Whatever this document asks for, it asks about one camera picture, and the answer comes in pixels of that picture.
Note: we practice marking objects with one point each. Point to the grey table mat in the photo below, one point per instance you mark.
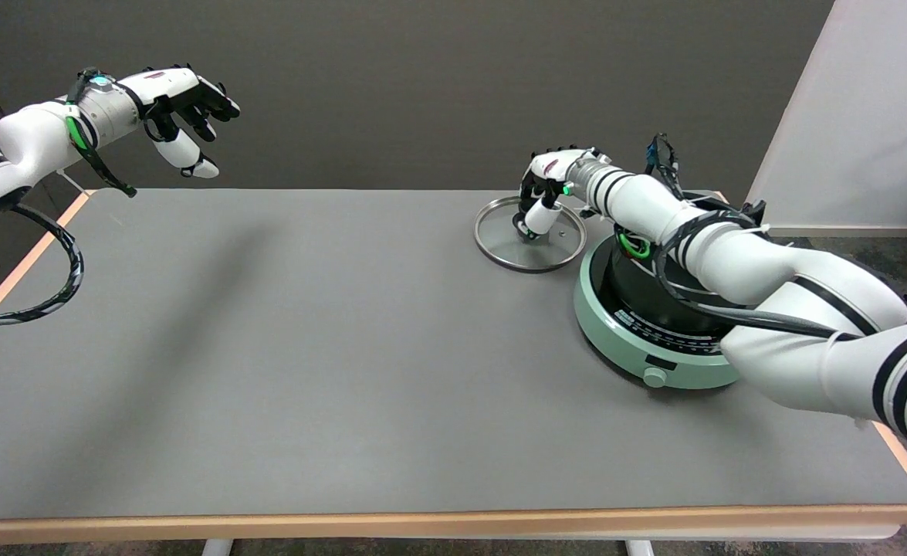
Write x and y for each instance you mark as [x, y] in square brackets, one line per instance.
[345, 371]

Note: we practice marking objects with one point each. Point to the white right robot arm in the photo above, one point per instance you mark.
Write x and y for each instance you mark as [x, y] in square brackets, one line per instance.
[769, 262]

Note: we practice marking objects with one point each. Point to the white partition panel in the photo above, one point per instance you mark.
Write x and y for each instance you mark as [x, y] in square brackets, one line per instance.
[870, 116]

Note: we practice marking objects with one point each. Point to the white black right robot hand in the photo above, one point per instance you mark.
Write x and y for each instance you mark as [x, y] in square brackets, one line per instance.
[549, 166]

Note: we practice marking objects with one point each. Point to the round green induction cooker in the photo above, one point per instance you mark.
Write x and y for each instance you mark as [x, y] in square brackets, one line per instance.
[615, 340]

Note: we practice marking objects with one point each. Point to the white table leg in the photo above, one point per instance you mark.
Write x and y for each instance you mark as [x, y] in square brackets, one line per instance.
[640, 547]
[218, 547]

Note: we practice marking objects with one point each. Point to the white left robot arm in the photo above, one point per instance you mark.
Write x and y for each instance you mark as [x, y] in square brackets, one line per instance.
[28, 139]

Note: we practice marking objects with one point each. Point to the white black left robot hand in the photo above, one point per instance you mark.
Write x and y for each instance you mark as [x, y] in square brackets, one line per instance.
[167, 85]

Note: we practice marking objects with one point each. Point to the glass pot lid black knob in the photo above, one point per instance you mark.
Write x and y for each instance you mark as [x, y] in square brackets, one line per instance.
[495, 241]

